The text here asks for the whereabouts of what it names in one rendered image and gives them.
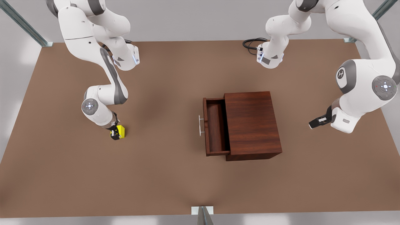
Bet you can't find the yellow cube block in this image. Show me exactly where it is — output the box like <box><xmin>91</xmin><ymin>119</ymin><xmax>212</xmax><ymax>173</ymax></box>
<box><xmin>110</xmin><ymin>125</ymin><xmax>126</xmax><ymax>140</ymax></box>

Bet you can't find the dark brown wooden cabinet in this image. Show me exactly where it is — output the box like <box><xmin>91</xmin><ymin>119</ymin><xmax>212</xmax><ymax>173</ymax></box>
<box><xmin>224</xmin><ymin>91</ymin><xmax>283</xmax><ymax>162</ymax></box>

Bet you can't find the wooden drawer with silver handle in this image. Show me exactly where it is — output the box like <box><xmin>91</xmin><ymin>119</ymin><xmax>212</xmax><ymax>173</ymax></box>
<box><xmin>198</xmin><ymin>97</ymin><xmax>231</xmax><ymax>157</ymax></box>

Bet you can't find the black cable loop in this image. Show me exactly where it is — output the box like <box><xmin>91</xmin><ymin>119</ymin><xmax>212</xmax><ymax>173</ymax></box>
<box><xmin>242</xmin><ymin>37</ymin><xmax>269</xmax><ymax>56</ymax></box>

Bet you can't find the silver frame post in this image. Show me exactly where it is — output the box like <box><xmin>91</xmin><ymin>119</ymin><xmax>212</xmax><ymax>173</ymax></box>
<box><xmin>0</xmin><ymin>0</ymin><xmax>53</xmax><ymax>48</ymax></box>
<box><xmin>343</xmin><ymin>0</ymin><xmax>399</xmax><ymax>43</ymax></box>
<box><xmin>191</xmin><ymin>206</ymin><xmax>214</xmax><ymax>225</ymax></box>

